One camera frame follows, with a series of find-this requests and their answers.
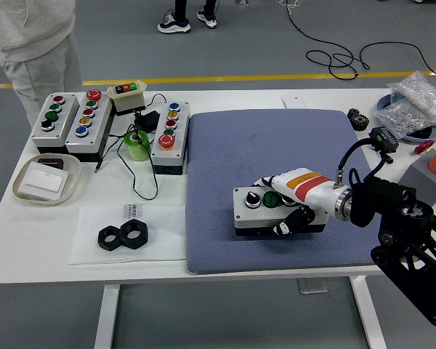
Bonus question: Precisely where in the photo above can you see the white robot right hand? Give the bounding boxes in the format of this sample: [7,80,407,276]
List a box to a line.
[252,167,344,236]

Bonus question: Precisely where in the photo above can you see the grey four-button control box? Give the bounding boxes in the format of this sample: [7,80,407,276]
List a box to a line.
[31,92,80,155]
[233,185,328,239]

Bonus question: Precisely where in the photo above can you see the grey five-button control box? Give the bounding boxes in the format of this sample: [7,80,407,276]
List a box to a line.
[149,100,191,176]
[64,89,114,163]

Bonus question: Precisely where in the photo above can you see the blue-grey padded mat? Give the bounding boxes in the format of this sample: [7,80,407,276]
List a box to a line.
[184,108,405,276]

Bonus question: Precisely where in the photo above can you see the black gear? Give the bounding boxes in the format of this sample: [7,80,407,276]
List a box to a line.
[347,107,369,132]

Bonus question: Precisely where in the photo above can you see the black module with green terminals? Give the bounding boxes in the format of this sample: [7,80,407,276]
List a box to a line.
[367,125,400,153]

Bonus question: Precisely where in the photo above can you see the grey block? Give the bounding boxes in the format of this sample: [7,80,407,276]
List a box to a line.
[398,148,436,208]

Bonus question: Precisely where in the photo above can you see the clear bag of metal washers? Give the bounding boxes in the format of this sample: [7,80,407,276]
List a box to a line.
[374,100,428,140]

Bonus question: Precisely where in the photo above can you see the small red part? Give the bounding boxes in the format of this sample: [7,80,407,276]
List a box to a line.
[413,140,434,156]

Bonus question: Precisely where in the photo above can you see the white table leg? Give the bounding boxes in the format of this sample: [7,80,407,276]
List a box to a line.
[94,285,121,349]
[350,276,388,349]

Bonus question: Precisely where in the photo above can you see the clear bag of white parts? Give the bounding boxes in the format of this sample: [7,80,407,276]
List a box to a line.
[386,70,436,124]

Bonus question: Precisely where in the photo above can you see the black hex nut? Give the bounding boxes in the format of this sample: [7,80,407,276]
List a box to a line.
[118,218,150,250]
[97,225,126,252]

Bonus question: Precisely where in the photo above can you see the green film roll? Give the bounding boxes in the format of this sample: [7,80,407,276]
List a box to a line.
[123,129,152,163]

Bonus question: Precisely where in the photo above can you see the black power adapter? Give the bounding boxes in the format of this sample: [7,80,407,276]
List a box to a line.
[134,111,161,132]

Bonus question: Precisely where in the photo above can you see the background person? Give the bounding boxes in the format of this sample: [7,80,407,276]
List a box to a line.
[156,0,218,34]

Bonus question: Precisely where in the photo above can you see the white shallow tray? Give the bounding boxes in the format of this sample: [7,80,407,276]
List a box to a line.
[11,153,82,207]

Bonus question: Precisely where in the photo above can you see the dark red small box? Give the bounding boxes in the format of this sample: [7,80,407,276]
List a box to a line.
[37,156,65,171]

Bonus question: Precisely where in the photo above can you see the grey under-table bracket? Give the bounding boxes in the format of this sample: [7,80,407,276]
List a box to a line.
[297,278,328,294]

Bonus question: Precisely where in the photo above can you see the black floor cable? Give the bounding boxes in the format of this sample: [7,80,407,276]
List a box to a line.
[285,0,436,81]

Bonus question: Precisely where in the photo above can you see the white floor cable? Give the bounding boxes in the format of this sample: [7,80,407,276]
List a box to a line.
[275,0,302,15]

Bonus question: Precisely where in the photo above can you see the cream switch box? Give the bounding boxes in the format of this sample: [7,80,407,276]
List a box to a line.
[105,80,148,116]

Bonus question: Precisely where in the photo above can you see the thin black adapter cable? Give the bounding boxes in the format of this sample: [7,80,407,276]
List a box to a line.
[93,92,168,201]

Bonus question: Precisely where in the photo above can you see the white wall switch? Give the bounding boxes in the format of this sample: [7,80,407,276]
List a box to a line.
[20,161,70,200]

